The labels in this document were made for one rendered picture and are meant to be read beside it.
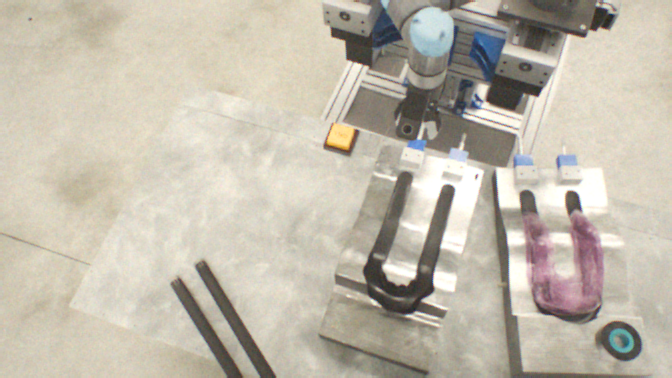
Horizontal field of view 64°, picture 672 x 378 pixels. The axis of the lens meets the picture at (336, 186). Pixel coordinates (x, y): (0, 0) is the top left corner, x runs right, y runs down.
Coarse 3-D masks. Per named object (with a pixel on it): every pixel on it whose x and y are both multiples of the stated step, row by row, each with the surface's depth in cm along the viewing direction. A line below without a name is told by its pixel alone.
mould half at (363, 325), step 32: (384, 160) 136; (384, 192) 133; (416, 192) 133; (416, 224) 129; (448, 224) 129; (352, 256) 122; (416, 256) 123; (448, 256) 124; (352, 288) 125; (448, 288) 117; (352, 320) 123; (384, 320) 123; (416, 320) 122; (384, 352) 120; (416, 352) 119
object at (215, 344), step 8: (176, 280) 133; (176, 288) 132; (184, 288) 132; (184, 296) 130; (184, 304) 129; (192, 304) 129; (192, 312) 127; (200, 312) 128; (192, 320) 127; (200, 320) 126; (200, 328) 125; (208, 328) 125; (208, 336) 123; (216, 336) 124; (208, 344) 123; (216, 344) 122; (216, 352) 121; (224, 352) 121; (224, 360) 120; (232, 360) 121
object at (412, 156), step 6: (420, 132) 138; (420, 138) 138; (408, 144) 136; (414, 144) 136; (420, 144) 136; (408, 150) 134; (414, 150) 134; (420, 150) 135; (402, 156) 134; (408, 156) 133; (414, 156) 133; (420, 156) 133; (402, 162) 135; (408, 162) 134; (414, 162) 133; (420, 162) 132
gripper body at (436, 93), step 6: (408, 84) 115; (414, 90) 108; (420, 90) 107; (426, 90) 107; (432, 90) 107; (438, 90) 114; (432, 96) 113; (438, 96) 113; (402, 102) 114; (432, 102) 112; (402, 108) 116; (426, 108) 113; (432, 108) 113; (426, 114) 115; (432, 114) 114
